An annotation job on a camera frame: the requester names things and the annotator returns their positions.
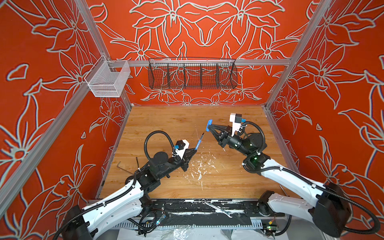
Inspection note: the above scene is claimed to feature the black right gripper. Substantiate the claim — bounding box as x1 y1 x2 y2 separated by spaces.
209 124 254 158

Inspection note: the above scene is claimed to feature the blue pen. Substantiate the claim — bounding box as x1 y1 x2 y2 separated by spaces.
195 133 205 150

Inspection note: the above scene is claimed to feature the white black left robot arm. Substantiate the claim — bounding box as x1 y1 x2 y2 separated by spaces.
53 131 198 240

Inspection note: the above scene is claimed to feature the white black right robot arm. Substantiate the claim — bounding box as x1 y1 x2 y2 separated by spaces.
206 115 381 238

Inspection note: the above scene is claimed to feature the silver wrench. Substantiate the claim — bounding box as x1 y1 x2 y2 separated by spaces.
202 199 232 218

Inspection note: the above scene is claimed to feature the metal hex key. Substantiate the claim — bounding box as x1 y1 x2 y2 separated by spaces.
117 162 135 176

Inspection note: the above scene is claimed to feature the clear plastic bin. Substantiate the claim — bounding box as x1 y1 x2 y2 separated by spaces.
85 56 131 98

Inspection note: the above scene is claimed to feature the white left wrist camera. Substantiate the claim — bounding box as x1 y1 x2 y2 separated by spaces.
173 140 190 159

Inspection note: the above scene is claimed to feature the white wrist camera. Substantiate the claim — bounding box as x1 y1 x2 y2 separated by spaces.
230 113 243 137
173 140 190 159

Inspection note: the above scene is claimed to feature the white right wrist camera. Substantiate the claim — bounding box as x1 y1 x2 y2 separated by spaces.
230 113 243 137

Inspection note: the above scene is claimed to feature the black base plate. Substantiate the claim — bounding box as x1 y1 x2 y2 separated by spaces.
125 198 286 218

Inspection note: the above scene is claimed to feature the grey slotted cable duct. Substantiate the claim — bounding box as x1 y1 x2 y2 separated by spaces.
110 219 263 231

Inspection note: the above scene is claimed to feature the black wire basket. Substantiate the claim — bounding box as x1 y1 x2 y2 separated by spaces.
148 57 239 90

